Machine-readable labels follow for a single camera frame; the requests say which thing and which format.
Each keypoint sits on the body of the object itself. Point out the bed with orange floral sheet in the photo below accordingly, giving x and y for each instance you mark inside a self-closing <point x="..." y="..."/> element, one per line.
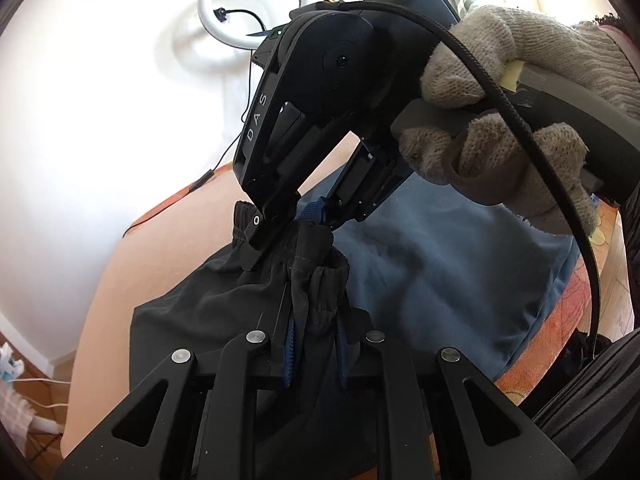
<point x="540" y="360"/>

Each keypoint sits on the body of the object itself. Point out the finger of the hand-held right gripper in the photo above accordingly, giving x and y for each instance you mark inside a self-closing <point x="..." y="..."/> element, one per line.
<point x="255" y="240"/>
<point x="360" y="185"/>

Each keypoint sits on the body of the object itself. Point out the blue denim cloth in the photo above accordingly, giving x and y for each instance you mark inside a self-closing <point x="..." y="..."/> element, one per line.
<point x="450" y="285"/>

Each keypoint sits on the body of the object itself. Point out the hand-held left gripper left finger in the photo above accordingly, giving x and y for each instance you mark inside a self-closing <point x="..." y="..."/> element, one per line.
<point x="235" y="375"/>

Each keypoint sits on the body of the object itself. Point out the person's right hand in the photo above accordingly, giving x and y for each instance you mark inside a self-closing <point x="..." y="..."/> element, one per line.
<point x="550" y="45"/>

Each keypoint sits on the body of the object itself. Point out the person's dark pleated clothing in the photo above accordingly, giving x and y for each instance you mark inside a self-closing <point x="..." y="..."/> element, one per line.
<point x="600" y="410"/>

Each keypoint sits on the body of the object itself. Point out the green patterned pillow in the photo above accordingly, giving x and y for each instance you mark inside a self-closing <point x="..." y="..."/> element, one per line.
<point x="462" y="5"/>

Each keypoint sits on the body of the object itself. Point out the peach blanket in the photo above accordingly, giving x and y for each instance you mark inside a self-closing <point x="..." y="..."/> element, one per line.
<point x="115" y="270"/>

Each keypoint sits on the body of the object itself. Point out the dark grey pants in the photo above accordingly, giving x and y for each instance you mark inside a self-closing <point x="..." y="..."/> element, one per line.
<point x="200" y="305"/>

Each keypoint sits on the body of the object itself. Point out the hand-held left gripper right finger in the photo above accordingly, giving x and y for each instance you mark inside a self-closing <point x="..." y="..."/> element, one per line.
<point x="400" y="380"/>

